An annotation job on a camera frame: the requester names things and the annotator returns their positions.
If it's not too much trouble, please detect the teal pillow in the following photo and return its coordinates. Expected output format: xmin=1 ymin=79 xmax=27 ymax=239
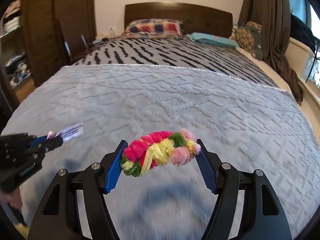
xmin=186 ymin=33 xmax=240 ymax=48

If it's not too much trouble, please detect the colourful pompom garland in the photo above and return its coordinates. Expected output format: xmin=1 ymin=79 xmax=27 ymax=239
xmin=120 ymin=129 xmax=201 ymax=177

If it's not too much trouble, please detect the person left hand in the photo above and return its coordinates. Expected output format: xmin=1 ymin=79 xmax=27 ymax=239
xmin=0 ymin=187 xmax=22 ymax=209

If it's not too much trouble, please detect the brown patterned cushion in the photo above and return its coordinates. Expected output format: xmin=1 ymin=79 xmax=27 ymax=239
xmin=230 ymin=21 xmax=263 ymax=60

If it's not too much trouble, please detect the black white patterned bedsheet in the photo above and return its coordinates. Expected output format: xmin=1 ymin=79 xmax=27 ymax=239
xmin=75 ymin=37 xmax=277 ymax=87

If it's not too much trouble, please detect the brown wooden wardrobe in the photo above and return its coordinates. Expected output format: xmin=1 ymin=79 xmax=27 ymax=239
xmin=1 ymin=0 xmax=97 ymax=87

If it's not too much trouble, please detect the colourful checked pillow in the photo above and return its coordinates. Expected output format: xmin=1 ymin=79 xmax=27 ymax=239
xmin=121 ymin=18 xmax=183 ymax=39

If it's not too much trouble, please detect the brown wooden headboard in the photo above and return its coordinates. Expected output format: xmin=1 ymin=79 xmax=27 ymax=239
xmin=124 ymin=2 xmax=233 ymax=38

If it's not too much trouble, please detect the grey fluffy bed blanket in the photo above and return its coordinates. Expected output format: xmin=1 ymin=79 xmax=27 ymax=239
xmin=3 ymin=64 xmax=319 ymax=239

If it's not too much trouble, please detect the brown curtain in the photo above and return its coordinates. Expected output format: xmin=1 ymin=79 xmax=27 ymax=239
xmin=238 ymin=0 xmax=303 ymax=104

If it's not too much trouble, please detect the shiny foil wrapper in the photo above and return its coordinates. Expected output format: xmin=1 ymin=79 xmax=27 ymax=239
xmin=47 ymin=122 xmax=84 ymax=142

